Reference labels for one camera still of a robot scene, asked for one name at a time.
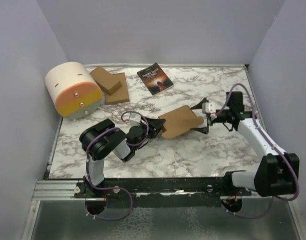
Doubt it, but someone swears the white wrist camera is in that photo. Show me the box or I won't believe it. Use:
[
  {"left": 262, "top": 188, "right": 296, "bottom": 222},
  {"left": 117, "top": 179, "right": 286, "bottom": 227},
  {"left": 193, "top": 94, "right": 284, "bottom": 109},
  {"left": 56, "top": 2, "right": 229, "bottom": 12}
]
[
  {"left": 202, "top": 102, "right": 216, "bottom": 115},
  {"left": 128, "top": 112, "right": 141, "bottom": 127}
]

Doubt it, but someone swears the flat brown cardboard box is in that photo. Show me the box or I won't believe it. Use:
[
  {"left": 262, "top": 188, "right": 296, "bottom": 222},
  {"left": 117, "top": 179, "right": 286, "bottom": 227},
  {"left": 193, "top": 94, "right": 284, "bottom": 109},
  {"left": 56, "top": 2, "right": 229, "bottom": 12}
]
[{"left": 105, "top": 72, "right": 130, "bottom": 105}]

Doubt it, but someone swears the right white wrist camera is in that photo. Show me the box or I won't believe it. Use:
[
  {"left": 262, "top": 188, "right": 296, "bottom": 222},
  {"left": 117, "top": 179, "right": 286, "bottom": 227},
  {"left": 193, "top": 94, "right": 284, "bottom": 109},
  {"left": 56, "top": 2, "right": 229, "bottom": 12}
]
[{"left": 202, "top": 102, "right": 216, "bottom": 115}]

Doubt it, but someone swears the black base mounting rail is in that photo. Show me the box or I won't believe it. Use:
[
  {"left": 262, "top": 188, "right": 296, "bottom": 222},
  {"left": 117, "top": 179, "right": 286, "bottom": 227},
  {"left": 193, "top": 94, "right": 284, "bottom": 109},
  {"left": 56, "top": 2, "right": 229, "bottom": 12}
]
[{"left": 74, "top": 177, "right": 251, "bottom": 208}]

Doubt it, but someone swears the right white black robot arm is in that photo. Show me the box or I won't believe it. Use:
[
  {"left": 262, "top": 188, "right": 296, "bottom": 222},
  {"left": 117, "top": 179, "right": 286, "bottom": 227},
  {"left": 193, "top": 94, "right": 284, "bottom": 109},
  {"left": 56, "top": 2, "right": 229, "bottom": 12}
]
[{"left": 192, "top": 91, "right": 300, "bottom": 199}]

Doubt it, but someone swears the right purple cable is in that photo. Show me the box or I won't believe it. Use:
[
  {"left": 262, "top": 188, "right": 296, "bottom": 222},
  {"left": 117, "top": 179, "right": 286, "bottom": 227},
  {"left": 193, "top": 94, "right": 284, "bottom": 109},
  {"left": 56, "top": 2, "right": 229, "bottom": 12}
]
[{"left": 214, "top": 83, "right": 301, "bottom": 219}]

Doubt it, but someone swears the dark paperback book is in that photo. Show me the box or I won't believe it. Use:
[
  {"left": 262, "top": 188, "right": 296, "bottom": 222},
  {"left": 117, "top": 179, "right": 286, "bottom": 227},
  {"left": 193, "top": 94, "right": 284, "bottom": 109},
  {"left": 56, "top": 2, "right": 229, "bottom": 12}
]
[{"left": 137, "top": 63, "right": 174, "bottom": 96}]

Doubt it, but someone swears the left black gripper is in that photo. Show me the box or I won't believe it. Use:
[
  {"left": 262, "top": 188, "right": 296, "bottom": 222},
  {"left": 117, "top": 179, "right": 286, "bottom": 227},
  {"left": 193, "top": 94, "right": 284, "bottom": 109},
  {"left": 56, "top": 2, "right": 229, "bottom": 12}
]
[{"left": 134, "top": 116, "right": 165, "bottom": 151}]

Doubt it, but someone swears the cream orange cylindrical drawer unit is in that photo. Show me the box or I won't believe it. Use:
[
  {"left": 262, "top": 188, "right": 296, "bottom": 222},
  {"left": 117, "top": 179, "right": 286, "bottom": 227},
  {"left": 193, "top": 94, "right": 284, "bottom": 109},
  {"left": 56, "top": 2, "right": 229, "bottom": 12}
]
[{"left": 45, "top": 62, "right": 103, "bottom": 120}]

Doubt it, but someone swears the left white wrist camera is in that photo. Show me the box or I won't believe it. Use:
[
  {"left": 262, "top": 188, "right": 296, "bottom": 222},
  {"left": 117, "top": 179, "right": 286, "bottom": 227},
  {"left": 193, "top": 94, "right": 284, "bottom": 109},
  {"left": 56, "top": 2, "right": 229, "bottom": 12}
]
[{"left": 128, "top": 112, "right": 141, "bottom": 127}]

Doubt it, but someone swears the folded brown cardboard box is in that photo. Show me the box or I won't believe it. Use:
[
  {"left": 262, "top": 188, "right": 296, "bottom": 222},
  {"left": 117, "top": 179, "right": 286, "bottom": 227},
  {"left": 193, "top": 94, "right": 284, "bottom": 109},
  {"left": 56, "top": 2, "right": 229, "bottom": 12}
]
[{"left": 90, "top": 66, "right": 122, "bottom": 95}]

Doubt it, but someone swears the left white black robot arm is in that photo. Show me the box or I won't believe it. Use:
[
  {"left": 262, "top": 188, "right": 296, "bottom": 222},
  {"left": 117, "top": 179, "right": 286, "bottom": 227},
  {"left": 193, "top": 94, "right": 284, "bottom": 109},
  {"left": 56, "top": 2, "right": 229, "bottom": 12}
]
[{"left": 79, "top": 117, "right": 166, "bottom": 198}]

